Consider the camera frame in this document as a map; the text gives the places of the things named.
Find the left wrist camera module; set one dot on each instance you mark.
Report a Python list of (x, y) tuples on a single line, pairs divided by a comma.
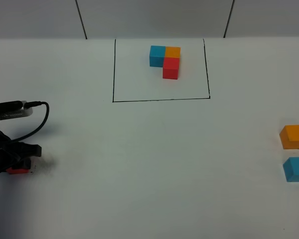
[(13, 110)]

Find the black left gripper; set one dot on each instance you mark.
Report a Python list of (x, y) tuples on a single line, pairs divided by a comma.
[(11, 154)]

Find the blue template cube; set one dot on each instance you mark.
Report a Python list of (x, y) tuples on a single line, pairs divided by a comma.
[(156, 56)]

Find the orange template cube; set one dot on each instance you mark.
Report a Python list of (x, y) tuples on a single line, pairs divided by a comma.
[(172, 52)]

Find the red template cube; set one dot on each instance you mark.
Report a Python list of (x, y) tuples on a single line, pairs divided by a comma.
[(170, 68)]

